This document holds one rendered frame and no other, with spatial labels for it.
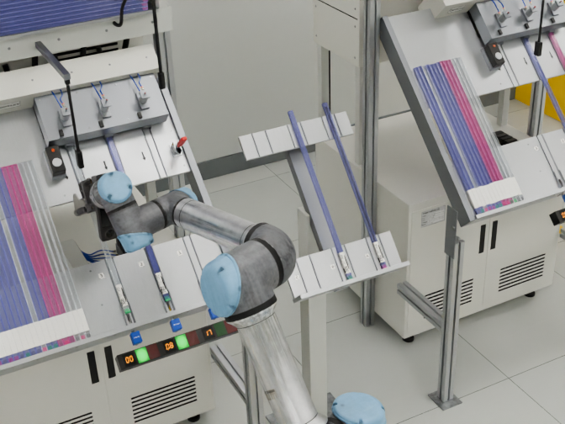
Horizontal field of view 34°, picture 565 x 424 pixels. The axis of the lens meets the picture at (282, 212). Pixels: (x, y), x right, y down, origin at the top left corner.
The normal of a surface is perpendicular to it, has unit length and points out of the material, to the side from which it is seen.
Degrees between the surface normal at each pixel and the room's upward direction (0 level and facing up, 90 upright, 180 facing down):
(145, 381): 90
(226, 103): 90
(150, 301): 42
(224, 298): 84
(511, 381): 0
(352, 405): 8
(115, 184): 58
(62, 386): 90
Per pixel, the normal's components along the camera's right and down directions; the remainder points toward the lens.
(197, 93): 0.46, 0.43
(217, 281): -0.76, 0.24
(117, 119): 0.29, -0.36
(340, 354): -0.04, -0.87
